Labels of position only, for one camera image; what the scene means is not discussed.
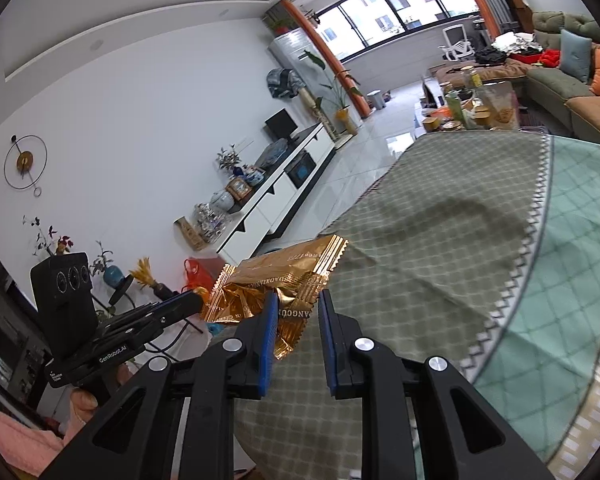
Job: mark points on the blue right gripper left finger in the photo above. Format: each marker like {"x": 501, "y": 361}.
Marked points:
{"x": 267, "y": 347}

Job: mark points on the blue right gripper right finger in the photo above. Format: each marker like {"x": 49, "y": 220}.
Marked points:
{"x": 328, "y": 345}

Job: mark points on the gold foil wrapper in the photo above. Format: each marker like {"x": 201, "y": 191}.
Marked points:
{"x": 295, "y": 274}

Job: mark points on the small white trash can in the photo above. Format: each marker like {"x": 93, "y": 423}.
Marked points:
{"x": 376, "y": 99}

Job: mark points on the left hand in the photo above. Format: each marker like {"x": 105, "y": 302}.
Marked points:
{"x": 83, "y": 406}

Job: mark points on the orange plastic bag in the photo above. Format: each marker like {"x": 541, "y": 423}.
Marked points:
{"x": 196, "y": 275}

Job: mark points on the white ceramic jar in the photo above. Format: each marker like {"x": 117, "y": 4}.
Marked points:
{"x": 223, "y": 201}

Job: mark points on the flower vase on cabinet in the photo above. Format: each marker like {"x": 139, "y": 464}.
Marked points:
{"x": 229, "y": 161}

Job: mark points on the white black TV cabinet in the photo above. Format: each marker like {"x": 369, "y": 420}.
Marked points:
{"x": 270, "y": 208}

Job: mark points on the patterned tablecloth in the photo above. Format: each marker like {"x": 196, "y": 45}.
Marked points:
{"x": 483, "y": 247}

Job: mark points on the small black monitor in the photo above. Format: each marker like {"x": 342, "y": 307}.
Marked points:
{"x": 281, "y": 125}

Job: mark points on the tall green potted plant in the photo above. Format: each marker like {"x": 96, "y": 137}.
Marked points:
{"x": 338, "y": 97}

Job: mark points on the black glass coffee table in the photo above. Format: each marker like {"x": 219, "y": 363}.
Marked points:
{"x": 493, "y": 106}

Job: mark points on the white floor air conditioner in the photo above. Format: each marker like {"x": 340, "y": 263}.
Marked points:
{"x": 296, "y": 51}

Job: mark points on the orange curtain left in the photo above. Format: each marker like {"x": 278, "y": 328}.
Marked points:
{"x": 349, "y": 84}

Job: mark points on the white office chair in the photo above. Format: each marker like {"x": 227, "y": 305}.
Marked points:
{"x": 457, "y": 44}

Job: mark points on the green brown sectional sofa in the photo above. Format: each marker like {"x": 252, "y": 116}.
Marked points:
{"x": 571, "y": 102}

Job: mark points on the red cloth on sofa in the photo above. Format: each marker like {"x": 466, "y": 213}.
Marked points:
{"x": 549, "y": 58}

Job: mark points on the large window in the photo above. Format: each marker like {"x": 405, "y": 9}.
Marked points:
{"x": 352, "y": 27}

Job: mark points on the blue cushion far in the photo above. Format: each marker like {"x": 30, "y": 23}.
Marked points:
{"x": 575, "y": 55}

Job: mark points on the wooden picture frame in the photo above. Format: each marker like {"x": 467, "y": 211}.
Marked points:
{"x": 239, "y": 189}

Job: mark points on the round wall clock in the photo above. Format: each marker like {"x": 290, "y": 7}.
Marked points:
{"x": 25, "y": 162}

